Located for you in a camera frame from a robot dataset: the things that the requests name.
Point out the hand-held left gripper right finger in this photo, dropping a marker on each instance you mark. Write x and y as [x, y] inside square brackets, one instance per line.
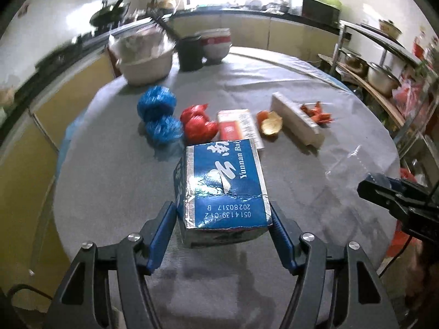
[283, 243]

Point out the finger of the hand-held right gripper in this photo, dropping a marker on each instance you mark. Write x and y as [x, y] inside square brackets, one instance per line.
[384, 197]
[386, 180]

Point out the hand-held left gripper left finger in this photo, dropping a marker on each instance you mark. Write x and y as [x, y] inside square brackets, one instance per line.
[161, 236]

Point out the red plastic basket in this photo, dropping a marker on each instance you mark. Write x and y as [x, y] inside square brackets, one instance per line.
[403, 241]

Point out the blue carton box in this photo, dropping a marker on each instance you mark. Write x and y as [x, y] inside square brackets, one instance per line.
[223, 185]

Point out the orange wrapper with red fringe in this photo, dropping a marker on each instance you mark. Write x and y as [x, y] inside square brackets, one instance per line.
[317, 114]

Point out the blue plastic bag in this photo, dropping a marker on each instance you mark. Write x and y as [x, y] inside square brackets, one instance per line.
[156, 104]
[164, 130]

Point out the long white box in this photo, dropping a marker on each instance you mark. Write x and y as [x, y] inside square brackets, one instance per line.
[296, 120]

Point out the red plastic bag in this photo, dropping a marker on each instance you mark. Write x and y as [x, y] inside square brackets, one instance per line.
[199, 125]
[410, 96]

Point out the orange peel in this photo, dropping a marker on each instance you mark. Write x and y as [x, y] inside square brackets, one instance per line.
[271, 125]

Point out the red and white carton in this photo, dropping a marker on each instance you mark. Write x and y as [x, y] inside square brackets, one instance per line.
[236, 128]

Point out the clear plastic wrapper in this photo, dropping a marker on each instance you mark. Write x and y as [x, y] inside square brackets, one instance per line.
[348, 161]

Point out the red plastic bag on rack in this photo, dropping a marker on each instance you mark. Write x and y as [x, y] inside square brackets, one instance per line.
[410, 96]

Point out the large steel pot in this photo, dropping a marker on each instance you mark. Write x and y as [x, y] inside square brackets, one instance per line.
[382, 78]

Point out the small steel pot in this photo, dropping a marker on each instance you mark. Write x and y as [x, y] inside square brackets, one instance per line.
[356, 63]

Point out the blue tablecloth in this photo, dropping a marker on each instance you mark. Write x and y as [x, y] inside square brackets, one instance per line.
[65, 144]

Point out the metal shelf rack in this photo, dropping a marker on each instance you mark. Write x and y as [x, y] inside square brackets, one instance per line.
[387, 44]

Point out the ceramic pot with lid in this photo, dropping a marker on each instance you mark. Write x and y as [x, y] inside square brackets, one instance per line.
[390, 29]

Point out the dark microwave oven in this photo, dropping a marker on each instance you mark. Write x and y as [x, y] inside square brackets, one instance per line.
[320, 10]

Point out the black cup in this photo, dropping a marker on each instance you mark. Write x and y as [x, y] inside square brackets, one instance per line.
[190, 54]

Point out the black gas stove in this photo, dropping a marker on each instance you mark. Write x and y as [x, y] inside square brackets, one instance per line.
[68, 46]

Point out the black wok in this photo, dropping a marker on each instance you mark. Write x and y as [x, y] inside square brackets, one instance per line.
[108, 13]

